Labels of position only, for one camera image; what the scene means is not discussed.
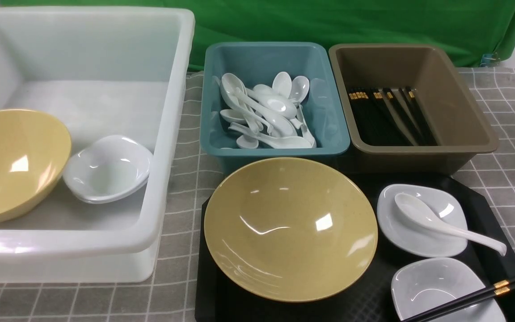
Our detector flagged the yellow noodle bowl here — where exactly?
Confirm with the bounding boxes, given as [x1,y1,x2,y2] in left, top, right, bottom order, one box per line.
[203,157,378,302]

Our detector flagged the white square dish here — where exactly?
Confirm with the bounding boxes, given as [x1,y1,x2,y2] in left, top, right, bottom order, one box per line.
[391,258,506,322]
[376,184,469,258]

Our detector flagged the white ceramic soup spoon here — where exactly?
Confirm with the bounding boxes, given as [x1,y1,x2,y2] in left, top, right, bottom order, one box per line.
[394,192,507,256]

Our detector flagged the black chopstick gold tip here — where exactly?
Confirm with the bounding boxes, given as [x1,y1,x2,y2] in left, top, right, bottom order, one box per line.
[401,278,515,322]
[412,284,515,322]

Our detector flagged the yellow bowl in tub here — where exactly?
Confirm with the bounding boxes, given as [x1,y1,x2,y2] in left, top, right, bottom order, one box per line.
[0,109,72,223]

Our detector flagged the pile of white spoons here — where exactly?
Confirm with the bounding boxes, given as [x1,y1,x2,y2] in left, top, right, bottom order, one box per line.
[219,73,317,149]

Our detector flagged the teal plastic bin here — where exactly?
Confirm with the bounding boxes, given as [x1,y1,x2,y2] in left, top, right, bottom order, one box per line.
[200,42,351,175]

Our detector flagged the black chopsticks in bin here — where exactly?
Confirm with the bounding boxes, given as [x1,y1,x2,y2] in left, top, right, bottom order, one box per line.
[347,86,438,146]

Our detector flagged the white dish in tub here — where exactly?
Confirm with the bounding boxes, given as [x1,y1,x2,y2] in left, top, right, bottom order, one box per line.
[63,135,154,204]

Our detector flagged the large white plastic tub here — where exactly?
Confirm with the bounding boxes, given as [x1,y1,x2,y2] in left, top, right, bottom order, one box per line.
[0,6,195,284]

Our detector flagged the black serving tray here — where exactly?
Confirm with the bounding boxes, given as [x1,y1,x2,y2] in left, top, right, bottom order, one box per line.
[194,173,515,322]

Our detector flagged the brown plastic bin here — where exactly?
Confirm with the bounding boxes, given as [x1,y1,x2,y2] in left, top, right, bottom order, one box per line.
[329,43,499,175]

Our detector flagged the blue binder clip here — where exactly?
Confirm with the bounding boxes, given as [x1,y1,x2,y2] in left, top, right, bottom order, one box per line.
[479,52,501,68]

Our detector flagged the green backdrop cloth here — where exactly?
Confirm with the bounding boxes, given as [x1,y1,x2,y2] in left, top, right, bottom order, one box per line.
[0,0,515,70]

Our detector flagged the grey checked tablecloth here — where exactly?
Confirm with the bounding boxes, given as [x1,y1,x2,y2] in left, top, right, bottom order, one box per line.
[0,68,515,322]

